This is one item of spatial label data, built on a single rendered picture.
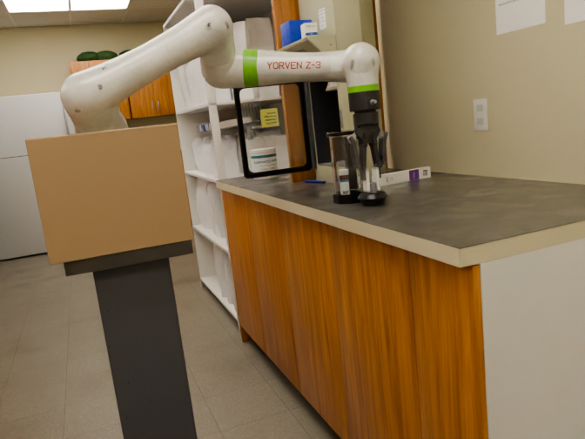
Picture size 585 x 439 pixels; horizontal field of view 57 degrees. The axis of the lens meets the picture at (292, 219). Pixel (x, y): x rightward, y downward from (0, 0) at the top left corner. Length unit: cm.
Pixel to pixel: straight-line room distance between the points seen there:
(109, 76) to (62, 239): 44
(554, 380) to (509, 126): 96
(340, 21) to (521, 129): 76
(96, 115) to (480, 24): 134
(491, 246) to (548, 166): 81
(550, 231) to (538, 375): 32
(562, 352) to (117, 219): 109
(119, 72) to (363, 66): 67
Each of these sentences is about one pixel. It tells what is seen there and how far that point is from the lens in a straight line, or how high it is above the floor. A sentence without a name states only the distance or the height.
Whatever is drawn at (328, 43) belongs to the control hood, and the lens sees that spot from 212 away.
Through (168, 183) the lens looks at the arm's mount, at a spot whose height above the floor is 110.
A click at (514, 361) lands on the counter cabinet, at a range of 128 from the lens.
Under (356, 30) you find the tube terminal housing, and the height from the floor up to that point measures 152.
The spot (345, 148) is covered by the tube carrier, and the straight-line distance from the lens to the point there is 170.
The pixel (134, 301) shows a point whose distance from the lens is 155.
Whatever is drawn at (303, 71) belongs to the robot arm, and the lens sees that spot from 173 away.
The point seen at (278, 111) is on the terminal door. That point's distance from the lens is 236.
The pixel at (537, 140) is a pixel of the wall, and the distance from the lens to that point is 195.
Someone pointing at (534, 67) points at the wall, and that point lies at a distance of 195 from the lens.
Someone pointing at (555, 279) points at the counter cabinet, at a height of 83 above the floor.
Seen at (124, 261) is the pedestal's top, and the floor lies 91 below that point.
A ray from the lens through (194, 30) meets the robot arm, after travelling 161.
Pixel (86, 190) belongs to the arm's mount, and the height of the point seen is 111.
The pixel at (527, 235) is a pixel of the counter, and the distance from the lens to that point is 122.
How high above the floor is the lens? 122
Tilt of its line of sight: 11 degrees down
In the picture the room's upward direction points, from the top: 6 degrees counter-clockwise
